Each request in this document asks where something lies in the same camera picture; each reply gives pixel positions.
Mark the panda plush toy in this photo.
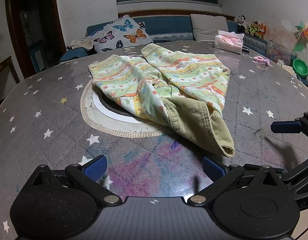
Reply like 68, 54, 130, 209
236, 15, 246, 34

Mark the wooden side table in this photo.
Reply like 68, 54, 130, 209
0, 56, 20, 105

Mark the pink tissue pack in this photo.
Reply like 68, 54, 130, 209
214, 30, 244, 54

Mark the pink hair scrunchie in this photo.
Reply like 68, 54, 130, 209
254, 56, 270, 66

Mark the grey cushion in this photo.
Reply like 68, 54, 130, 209
190, 14, 228, 41

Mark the butterfly print pillow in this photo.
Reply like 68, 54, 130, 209
87, 15, 153, 53

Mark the colourful paper pinwheel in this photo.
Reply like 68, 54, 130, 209
293, 21, 308, 52

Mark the built-in induction cooker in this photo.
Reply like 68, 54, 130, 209
92, 90, 149, 124

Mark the beige crumpled cloth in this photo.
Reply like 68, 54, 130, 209
67, 39, 93, 50

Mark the yellow bear plush toy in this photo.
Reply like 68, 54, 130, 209
248, 21, 259, 37

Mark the blue sofa bench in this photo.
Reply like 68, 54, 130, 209
59, 15, 267, 63

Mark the orange fox plush toy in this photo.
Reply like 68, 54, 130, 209
255, 23, 266, 40

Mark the clear plastic toy box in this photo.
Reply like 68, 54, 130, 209
266, 40, 298, 66

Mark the green plastic bowl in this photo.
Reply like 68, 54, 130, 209
292, 59, 308, 79

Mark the grey star tablecloth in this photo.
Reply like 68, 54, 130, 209
0, 42, 308, 239

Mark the colourful patterned child garment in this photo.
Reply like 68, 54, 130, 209
88, 43, 235, 157

